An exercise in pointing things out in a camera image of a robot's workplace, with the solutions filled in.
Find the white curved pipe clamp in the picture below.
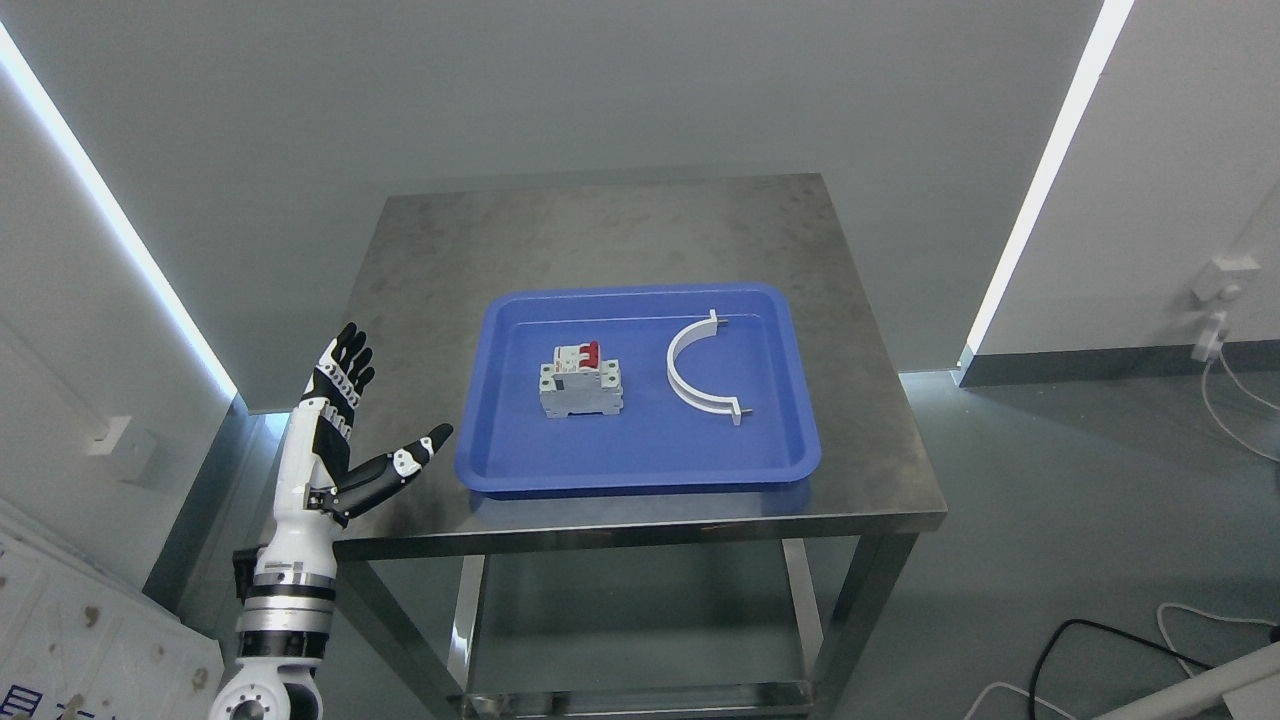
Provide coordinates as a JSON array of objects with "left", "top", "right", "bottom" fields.
[{"left": 666, "top": 309, "right": 755, "bottom": 427}]

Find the black cable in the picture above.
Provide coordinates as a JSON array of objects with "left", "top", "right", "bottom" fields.
[{"left": 1027, "top": 618, "right": 1280, "bottom": 720}]

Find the blue plastic tray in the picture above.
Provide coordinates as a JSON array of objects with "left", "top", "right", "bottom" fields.
[{"left": 454, "top": 282, "right": 822, "bottom": 495}]

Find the white wall bracket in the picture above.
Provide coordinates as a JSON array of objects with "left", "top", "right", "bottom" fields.
[{"left": 84, "top": 416, "right": 157, "bottom": 487}]

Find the white wall socket plug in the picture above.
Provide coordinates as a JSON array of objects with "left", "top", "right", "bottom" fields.
[{"left": 1190, "top": 254, "right": 1261, "bottom": 364}]

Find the stainless steel table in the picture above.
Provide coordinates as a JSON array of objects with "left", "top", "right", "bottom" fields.
[{"left": 335, "top": 173, "right": 947, "bottom": 719}]

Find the grey circuit breaker red switch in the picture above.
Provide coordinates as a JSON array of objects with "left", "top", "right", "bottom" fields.
[{"left": 538, "top": 340, "right": 625, "bottom": 419}]

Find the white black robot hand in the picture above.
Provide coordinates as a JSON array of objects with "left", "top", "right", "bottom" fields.
[{"left": 255, "top": 323, "right": 454, "bottom": 580}]

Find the white cable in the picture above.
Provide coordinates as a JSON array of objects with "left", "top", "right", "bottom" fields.
[{"left": 1199, "top": 350, "right": 1280, "bottom": 464}]

